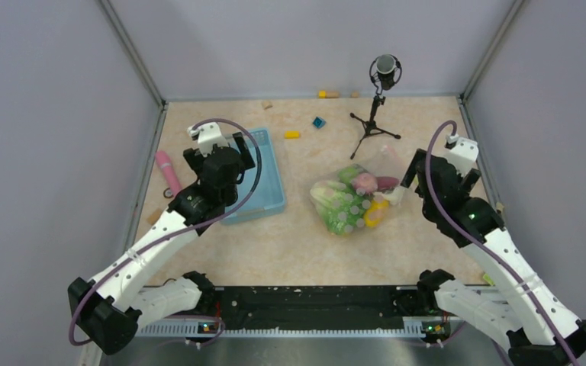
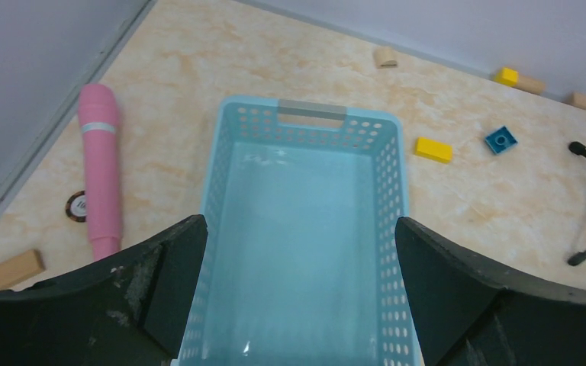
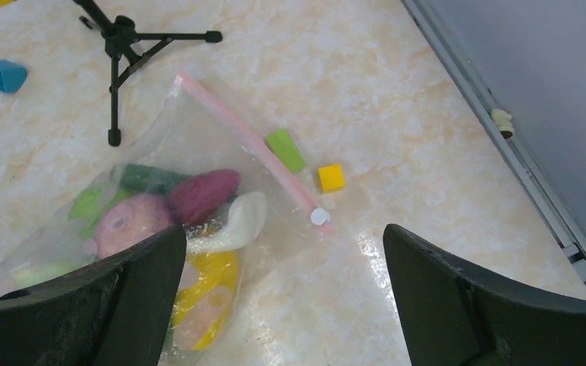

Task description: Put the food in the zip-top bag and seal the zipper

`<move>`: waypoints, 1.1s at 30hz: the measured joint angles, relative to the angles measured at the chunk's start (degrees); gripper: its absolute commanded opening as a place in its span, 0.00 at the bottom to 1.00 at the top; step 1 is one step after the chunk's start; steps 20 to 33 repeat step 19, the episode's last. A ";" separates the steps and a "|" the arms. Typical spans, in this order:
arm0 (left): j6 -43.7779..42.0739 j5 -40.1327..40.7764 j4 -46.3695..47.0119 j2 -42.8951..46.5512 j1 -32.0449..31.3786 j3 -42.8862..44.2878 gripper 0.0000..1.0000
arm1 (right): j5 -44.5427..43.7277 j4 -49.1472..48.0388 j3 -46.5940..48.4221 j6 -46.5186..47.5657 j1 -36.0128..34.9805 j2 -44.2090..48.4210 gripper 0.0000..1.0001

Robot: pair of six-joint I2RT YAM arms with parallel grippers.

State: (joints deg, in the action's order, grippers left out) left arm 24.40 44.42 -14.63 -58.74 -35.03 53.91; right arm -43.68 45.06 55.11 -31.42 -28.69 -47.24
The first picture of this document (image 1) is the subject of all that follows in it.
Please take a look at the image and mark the pink cylinder toy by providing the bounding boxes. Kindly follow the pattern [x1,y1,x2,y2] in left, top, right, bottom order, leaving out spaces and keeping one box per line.
[155,150,182,196]

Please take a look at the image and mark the red fruit toy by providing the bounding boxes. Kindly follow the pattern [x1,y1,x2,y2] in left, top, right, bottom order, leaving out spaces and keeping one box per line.
[376,176,400,191]

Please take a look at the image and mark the yellow block on table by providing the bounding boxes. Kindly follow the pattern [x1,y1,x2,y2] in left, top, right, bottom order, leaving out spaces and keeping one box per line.
[284,131,301,140]

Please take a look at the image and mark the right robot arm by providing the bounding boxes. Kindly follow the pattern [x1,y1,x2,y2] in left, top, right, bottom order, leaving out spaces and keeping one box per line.
[401,149,586,365]

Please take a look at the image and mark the blue plastic basket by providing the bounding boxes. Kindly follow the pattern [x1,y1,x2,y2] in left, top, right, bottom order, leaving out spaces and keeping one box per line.
[221,127,287,225]

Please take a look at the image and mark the yellow wooden cylinder block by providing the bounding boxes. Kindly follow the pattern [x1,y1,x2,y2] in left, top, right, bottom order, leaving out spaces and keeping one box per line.
[317,90,340,99]

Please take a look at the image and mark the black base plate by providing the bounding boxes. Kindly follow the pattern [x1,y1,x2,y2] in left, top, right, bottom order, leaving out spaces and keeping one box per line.
[166,285,468,333]

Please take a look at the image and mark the green lime toy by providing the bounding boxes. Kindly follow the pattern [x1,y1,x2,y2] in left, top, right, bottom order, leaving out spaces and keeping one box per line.
[336,164,363,185]

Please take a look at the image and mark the clear zip top bag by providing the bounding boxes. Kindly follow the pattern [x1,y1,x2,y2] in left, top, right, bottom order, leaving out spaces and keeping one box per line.
[309,145,407,236]

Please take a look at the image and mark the black microphone on tripod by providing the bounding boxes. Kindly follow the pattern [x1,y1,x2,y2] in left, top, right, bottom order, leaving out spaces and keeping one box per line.
[349,54,403,160]

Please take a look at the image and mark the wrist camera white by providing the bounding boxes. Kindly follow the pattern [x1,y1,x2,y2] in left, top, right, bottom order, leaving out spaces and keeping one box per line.
[188,122,230,157]
[444,134,479,176]

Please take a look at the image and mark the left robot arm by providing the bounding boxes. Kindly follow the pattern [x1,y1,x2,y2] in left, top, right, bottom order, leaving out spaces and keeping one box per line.
[67,122,263,355]

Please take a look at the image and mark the yellow lemon toy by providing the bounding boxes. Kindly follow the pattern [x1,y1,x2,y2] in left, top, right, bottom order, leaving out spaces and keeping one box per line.
[362,199,389,228]

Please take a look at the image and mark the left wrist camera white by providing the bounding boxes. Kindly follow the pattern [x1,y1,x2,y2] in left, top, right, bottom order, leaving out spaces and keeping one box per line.
[188,122,230,157]

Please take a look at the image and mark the wooden block left edge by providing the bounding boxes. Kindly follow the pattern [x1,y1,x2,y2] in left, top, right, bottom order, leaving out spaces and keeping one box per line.
[146,209,163,226]

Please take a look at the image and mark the wooden block near wall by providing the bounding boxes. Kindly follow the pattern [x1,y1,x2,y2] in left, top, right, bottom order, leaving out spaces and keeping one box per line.
[261,100,272,110]

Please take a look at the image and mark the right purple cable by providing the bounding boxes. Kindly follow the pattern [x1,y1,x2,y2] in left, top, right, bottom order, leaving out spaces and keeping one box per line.
[424,120,582,366]

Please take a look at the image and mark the blue square block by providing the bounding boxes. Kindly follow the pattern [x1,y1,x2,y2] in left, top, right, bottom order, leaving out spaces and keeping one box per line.
[312,117,326,129]

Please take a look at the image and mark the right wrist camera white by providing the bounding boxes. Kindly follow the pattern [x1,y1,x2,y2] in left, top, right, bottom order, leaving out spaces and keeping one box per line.
[444,134,479,176]

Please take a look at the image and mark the green lettuce toy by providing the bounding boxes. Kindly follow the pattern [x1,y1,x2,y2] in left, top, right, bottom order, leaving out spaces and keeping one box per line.
[310,180,372,236]

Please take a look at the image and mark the green studded brick block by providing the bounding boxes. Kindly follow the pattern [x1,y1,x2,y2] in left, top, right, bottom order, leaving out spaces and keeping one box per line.
[482,273,494,286]

